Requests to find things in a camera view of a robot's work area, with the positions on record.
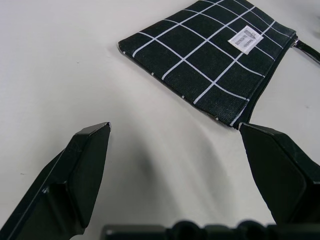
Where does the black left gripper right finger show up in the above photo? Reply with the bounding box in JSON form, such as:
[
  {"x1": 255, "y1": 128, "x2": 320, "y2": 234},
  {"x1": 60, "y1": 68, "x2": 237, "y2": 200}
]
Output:
[{"x1": 238, "y1": 122, "x2": 320, "y2": 226}]

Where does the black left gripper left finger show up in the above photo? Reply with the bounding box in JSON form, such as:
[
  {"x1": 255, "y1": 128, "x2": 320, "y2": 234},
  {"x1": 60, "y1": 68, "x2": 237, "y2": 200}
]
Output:
[{"x1": 0, "y1": 121, "x2": 112, "y2": 240}]

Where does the black grid zipper pouch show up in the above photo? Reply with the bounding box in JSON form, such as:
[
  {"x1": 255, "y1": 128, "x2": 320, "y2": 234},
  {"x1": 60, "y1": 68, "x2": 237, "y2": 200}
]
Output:
[{"x1": 117, "y1": 0, "x2": 320, "y2": 130}]

